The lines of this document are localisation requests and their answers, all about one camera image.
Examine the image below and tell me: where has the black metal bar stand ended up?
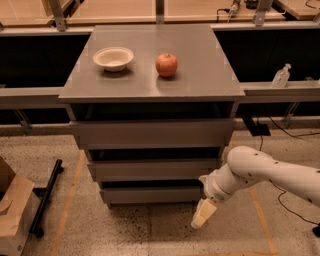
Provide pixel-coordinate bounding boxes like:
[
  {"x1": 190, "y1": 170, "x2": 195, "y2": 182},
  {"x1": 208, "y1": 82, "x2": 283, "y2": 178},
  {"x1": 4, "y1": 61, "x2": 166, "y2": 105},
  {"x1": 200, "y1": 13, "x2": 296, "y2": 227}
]
[{"x1": 29, "y1": 159, "x2": 64, "y2": 238}]

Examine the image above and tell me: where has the black floor cable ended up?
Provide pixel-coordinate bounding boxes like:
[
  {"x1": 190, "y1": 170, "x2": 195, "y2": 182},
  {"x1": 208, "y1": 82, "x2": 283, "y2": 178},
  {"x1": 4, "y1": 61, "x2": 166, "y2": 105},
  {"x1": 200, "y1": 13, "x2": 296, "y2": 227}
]
[{"x1": 257, "y1": 116, "x2": 320, "y2": 238}]

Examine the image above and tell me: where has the grey middle drawer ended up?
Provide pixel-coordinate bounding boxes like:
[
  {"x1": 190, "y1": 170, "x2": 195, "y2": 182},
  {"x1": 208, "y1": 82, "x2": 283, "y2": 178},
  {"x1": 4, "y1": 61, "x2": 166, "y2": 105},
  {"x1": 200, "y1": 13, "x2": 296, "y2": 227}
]
[{"x1": 88, "y1": 159, "x2": 221, "y2": 182}]

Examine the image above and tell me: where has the white paper bowl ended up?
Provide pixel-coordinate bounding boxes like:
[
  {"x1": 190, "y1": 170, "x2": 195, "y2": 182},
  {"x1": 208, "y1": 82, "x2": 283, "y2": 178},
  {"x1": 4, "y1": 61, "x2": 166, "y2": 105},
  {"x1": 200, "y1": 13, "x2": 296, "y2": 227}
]
[{"x1": 93, "y1": 47, "x2": 134, "y2": 72}]

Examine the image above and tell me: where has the black power box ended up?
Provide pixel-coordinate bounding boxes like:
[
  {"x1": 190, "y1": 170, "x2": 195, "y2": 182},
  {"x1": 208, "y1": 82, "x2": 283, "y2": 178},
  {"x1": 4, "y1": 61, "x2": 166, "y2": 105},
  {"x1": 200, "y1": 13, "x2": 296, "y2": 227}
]
[{"x1": 242, "y1": 117, "x2": 271, "y2": 136}]

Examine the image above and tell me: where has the grey metal rail frame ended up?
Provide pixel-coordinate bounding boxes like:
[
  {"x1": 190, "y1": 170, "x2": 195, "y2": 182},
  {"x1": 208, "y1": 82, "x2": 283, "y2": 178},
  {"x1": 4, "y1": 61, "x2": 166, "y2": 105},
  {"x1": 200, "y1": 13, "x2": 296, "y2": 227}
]
[{"x1": 0, "y1": 19, "x2": 320, "y2": 137}]

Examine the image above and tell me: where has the red apple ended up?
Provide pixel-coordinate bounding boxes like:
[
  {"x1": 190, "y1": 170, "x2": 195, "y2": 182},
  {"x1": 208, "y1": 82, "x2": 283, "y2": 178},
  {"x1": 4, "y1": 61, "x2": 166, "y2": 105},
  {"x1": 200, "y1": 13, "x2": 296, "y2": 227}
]
[{"x1": 155, "y1": 53, "x2": 178, "y2": 77}]

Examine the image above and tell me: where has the grey drawer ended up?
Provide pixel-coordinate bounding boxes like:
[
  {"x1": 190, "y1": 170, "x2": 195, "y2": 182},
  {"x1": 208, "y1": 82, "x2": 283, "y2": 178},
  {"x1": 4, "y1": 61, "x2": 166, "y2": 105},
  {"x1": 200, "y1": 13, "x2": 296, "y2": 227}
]
[
  {"x1": 88, "y1": 159, "x2": 221, "y2": 182},
  {"x1": 70, "y1": 119, "x2": 233, "y2": 149},
  {"x1": 100, "y1": 187, "x2": 202, "y2": 205}
]

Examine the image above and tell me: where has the grey bottom drawer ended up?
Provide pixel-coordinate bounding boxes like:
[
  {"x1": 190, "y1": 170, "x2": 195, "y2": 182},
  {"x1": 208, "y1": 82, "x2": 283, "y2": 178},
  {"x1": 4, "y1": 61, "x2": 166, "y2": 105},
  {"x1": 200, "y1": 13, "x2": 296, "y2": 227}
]
[{"x1": 100, "y1": 187, "x2": 202, "y2": 205}]

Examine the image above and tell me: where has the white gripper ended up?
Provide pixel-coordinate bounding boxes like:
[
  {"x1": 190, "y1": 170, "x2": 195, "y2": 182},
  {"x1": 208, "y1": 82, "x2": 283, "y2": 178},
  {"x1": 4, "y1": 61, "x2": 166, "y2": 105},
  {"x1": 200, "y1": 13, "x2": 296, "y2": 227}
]
[{"x1": 191, "y1": 170, "x2": 232, "y2": 229}]

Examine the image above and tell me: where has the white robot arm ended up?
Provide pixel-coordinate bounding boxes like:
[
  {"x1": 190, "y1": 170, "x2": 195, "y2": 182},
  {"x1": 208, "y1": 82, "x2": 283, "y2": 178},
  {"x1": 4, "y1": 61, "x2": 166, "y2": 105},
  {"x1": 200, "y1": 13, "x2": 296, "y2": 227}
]
[{"x1": 191, "y1": 146, "x2": 320, "y2": 229}]

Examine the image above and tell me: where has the grey top drawer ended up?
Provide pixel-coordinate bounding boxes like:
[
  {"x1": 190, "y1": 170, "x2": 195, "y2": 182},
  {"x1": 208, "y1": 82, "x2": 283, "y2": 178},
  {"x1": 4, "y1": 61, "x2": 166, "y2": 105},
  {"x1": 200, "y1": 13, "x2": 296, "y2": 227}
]
[{"x1": 70, "y1": 119, "x2": 233, "y2": 149}]

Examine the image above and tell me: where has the clear sanitizer bottle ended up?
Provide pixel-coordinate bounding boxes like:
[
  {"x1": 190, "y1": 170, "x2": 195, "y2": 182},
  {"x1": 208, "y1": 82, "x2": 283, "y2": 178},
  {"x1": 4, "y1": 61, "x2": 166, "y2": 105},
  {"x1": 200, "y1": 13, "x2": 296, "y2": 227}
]
[{"x1": 272, "y1": 63, "x2": 291, "y2": 88}]

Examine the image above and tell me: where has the white power adapter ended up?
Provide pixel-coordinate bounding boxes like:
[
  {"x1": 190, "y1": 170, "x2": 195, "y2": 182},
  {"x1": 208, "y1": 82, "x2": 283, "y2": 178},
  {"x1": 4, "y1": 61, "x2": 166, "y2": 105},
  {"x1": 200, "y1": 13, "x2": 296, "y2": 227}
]
[{"x1": 228, "y1": 0, "x2": 241, "y2": 17}]

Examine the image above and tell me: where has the brown cardboard box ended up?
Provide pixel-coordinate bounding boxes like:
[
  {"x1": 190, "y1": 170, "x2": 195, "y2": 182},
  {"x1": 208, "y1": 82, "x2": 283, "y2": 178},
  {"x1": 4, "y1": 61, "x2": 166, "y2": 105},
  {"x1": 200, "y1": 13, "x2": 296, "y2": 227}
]
[{"x1": 0, "y1": 157, "x2": 40, "y2": 256}]

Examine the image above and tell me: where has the grey drawer cabinet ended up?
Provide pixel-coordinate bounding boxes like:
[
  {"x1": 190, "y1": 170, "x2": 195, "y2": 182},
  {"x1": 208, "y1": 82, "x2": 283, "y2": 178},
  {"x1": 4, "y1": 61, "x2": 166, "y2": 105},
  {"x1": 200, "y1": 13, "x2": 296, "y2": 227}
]
[{"x1": 61, "y1": 24, "x2": 238, "y2": 191}]

